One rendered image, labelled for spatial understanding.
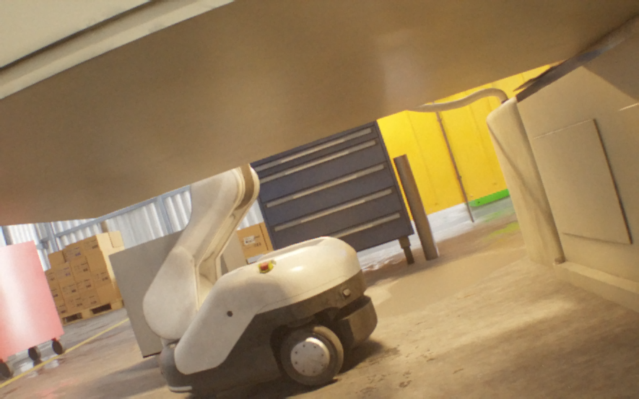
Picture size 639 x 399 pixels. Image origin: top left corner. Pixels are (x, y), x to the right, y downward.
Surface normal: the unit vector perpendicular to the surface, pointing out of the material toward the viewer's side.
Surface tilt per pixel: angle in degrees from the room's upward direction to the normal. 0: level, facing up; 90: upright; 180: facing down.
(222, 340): 90
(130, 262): 90
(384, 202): 90
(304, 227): 90
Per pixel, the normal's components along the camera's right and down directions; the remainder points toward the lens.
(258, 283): -0.21, 0.06
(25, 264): 0.87, -0.29
